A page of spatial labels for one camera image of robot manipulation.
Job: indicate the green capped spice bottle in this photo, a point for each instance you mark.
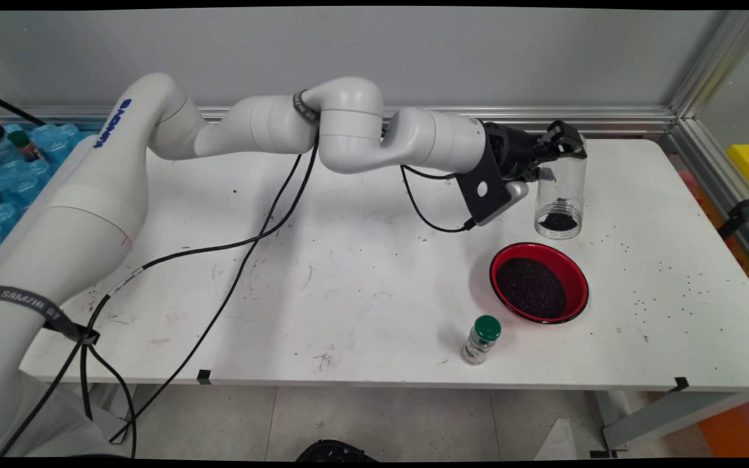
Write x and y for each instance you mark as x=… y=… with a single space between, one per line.
x=482 y=338

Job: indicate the black seeds batch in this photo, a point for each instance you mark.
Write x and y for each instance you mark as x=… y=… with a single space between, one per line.
x=558 y=222

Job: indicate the green cap red label bottle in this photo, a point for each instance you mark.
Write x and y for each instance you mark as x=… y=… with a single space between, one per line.
x=23 y=144

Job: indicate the orange floor panel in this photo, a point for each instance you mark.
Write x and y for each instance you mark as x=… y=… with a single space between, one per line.
x=738 y=429

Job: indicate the grey metal table leg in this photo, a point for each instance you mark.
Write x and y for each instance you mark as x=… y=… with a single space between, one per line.
x=121 y=422
x=667 y=416

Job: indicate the black camera mounting bracket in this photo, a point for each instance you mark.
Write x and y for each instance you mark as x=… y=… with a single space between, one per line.
x=478 y=188

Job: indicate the slanted aluminium frame post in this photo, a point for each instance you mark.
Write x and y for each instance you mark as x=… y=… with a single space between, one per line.
x=716 y=62

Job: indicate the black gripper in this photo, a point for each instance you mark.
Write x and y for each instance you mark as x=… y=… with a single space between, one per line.
x=514 y=153

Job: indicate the side aluminium frame rail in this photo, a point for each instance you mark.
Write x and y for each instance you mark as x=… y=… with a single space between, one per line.
x=719 y=182

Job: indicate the blue water bottle pack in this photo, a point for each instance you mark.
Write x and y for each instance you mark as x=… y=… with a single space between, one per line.
x=17 y=188

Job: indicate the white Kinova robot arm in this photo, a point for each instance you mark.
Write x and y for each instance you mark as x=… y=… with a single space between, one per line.
x=88 y=208

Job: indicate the red bowl black rim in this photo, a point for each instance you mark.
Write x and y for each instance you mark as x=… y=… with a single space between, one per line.
x=576 y=279

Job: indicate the black tape marker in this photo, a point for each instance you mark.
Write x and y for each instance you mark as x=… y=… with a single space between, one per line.
x=204 y=376
x=680 y=385

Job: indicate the horizontal aluminium frame rail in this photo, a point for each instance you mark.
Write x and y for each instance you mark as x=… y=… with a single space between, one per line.
x=628 y=118

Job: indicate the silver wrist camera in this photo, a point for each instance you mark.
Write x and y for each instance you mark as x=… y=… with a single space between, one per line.
x=514 y=194

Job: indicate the black seed heap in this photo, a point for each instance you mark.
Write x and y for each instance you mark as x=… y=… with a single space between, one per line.
x=529 y=289

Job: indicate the black stand clamp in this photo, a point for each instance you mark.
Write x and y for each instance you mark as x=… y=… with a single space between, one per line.
x=742 y=213

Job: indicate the black round floor object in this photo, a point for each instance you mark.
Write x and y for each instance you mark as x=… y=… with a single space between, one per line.
x=335 y=452

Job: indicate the clear plastic jar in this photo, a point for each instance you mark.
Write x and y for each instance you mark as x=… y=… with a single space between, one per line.
x=563 y=195

